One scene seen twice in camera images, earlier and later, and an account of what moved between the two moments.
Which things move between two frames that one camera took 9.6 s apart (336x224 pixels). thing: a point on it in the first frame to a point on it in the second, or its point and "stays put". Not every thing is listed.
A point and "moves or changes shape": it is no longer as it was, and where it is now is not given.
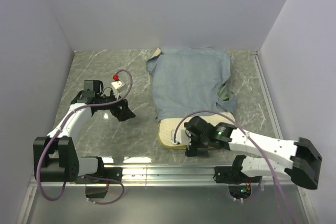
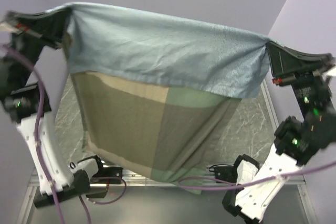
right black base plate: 227,174 stays put
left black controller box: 95,192 stays put
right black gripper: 193,151 to 286,61
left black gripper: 123,114 to 51,25
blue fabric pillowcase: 187,80 moves or changes shape
